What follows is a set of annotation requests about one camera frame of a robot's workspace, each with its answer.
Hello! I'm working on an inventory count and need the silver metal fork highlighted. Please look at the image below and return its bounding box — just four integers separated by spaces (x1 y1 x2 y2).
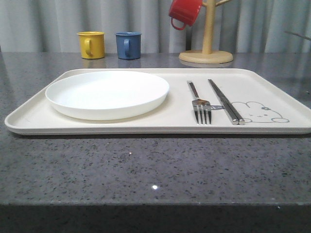
187 81 212 125

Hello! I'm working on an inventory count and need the white round plate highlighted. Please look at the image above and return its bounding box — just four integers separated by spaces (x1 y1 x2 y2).
45 71 170 120

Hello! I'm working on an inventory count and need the silver metal chopstick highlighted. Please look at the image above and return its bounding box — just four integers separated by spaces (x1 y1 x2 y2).
208 79 239 125
219 89 245 125

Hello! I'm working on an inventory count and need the cream rabbit serving tray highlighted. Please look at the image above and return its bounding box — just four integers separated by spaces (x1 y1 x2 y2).
5 68 311 135

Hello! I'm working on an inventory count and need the blue enamel mug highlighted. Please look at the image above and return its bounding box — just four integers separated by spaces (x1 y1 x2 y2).
115 32 141 60

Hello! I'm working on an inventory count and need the wooden mug tree stand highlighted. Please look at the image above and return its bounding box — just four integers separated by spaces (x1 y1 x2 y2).
179 0 233 64

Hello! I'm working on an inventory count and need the yellow enamel mug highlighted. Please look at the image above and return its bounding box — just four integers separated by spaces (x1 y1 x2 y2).
77 31 105 59

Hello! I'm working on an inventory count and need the red enamel mug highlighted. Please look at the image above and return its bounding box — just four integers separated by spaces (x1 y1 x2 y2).
169 0 203 30

